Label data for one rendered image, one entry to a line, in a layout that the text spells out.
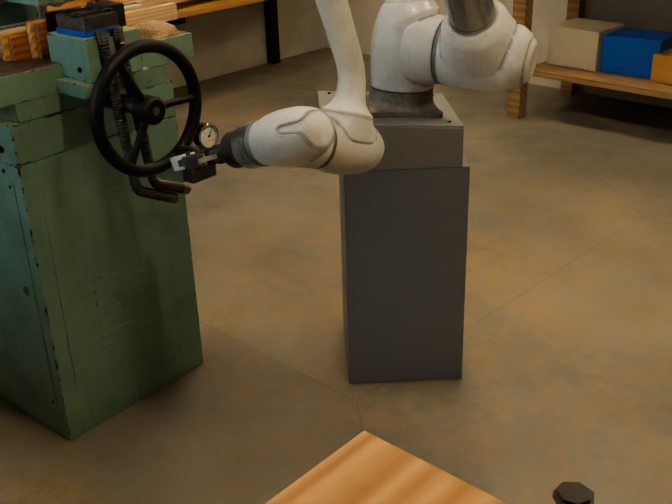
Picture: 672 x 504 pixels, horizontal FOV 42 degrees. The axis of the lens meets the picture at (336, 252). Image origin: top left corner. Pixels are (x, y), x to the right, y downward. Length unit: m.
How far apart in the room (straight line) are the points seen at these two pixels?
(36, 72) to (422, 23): 0.85
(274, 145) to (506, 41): 0.64
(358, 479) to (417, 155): 1.03
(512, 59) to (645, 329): 1.03
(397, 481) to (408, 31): 1.16
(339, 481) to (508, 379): 1.23
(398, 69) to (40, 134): 0.82
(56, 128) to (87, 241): 0.28
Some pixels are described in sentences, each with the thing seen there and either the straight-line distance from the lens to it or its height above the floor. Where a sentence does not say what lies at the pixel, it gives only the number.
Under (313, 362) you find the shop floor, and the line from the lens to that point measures 2.46.
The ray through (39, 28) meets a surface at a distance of 2.04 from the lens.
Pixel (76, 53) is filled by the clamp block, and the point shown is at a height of 0.93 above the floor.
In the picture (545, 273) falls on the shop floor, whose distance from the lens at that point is 2.97.
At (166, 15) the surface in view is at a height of 0.92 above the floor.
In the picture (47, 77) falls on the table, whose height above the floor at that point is 0.88.
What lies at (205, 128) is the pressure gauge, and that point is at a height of 0.68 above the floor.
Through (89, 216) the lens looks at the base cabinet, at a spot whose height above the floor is 0.55.
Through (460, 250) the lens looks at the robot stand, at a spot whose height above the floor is 0.38.
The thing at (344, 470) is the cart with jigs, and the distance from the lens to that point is 1.26.
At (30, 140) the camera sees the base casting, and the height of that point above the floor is 0.76.
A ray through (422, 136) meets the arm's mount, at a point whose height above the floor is 0.68.
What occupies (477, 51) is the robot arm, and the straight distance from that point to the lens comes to 1.98.
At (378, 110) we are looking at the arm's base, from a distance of 2.12.
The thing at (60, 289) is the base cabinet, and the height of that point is 0.40.
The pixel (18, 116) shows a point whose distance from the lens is 1.95.
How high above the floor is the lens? 1.33
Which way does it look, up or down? 26 degrees down
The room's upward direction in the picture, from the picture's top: 2 degrees counter-clockwise
